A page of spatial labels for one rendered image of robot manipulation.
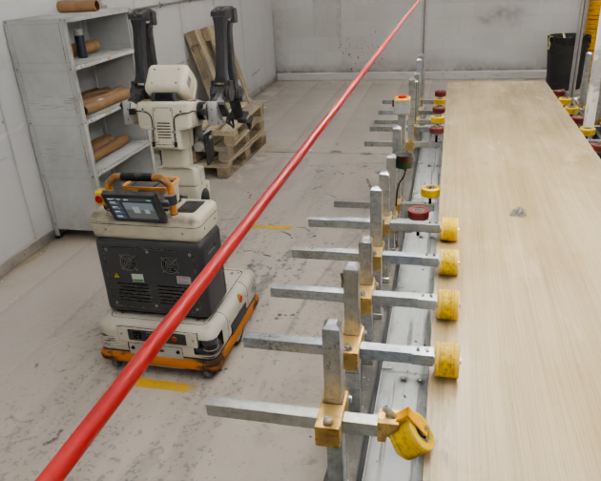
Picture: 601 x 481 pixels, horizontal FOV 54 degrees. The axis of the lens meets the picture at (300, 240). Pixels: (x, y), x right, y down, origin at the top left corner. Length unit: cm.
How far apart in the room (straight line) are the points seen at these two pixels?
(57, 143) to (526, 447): 381
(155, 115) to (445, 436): 210
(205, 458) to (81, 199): 253
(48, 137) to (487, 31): 713
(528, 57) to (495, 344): 866
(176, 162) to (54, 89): 160
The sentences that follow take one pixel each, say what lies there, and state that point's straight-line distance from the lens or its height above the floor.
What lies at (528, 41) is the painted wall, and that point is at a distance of 1004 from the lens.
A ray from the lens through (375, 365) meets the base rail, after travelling 182.
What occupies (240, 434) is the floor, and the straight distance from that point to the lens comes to 266.
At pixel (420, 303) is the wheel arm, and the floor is 95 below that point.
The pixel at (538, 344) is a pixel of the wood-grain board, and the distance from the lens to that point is 163.
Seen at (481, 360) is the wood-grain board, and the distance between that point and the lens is 154.
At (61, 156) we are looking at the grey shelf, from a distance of 454.
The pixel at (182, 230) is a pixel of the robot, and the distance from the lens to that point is 267.
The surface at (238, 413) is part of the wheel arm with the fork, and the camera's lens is 131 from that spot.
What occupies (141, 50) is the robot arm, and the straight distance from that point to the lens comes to 318.
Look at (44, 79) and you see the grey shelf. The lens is 443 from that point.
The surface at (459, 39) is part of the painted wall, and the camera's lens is 997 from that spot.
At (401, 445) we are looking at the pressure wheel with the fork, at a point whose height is 94.
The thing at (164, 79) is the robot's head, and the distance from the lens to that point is 295.
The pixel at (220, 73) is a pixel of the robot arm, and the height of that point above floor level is 133.
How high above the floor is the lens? 180
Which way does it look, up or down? 25 degrees down
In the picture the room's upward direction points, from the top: 3 degrees counter-clockwise
